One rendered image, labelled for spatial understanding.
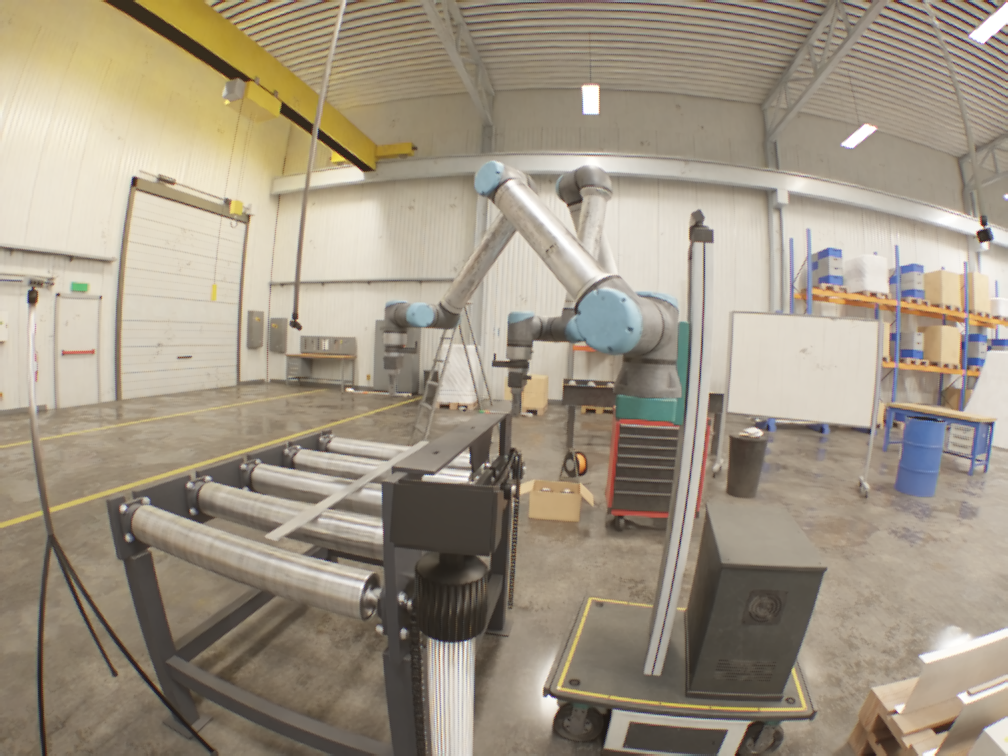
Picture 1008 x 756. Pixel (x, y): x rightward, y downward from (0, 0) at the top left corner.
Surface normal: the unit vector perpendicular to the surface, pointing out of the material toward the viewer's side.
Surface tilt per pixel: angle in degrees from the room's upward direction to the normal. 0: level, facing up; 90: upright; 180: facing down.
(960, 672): 90
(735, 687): 90
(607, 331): 94
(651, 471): 90
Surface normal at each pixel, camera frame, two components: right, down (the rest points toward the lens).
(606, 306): -0.63, 0.09
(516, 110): -0.18, 0.07
